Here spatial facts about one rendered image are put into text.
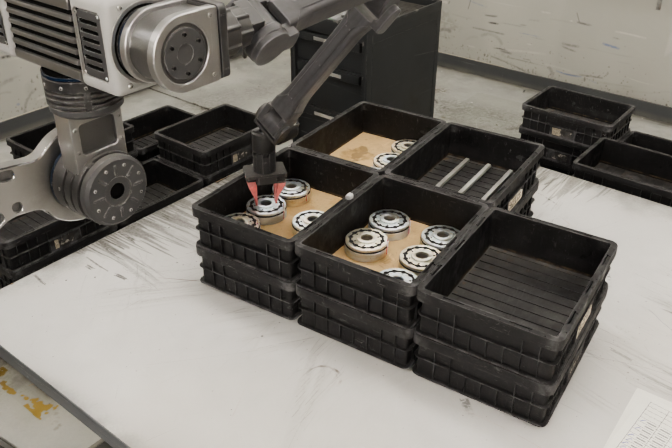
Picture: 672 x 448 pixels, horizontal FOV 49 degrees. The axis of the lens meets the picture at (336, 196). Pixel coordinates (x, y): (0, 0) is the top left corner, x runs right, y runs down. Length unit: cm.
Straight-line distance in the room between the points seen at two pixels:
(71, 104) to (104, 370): 62
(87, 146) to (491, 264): 93
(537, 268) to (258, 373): 68
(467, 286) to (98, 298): 89
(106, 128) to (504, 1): 402
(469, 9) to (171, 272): 375
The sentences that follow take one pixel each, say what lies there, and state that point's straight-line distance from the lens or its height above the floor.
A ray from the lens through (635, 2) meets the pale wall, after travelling 485.
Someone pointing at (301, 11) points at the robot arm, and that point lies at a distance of 135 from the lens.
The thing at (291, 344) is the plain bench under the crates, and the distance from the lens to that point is 170.
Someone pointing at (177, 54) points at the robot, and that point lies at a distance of 114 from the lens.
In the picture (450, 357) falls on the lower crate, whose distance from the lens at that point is 153.
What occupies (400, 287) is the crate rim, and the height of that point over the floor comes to 92.
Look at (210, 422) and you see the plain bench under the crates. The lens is 154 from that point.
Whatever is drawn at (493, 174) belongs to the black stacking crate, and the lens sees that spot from 216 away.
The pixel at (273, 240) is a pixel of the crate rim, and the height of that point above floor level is 92.
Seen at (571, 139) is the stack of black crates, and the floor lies 50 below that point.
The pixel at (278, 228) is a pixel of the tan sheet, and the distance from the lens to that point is 185.
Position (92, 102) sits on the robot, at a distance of 135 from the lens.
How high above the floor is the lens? 181
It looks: 29 degrees down
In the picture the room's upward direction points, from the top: straight up
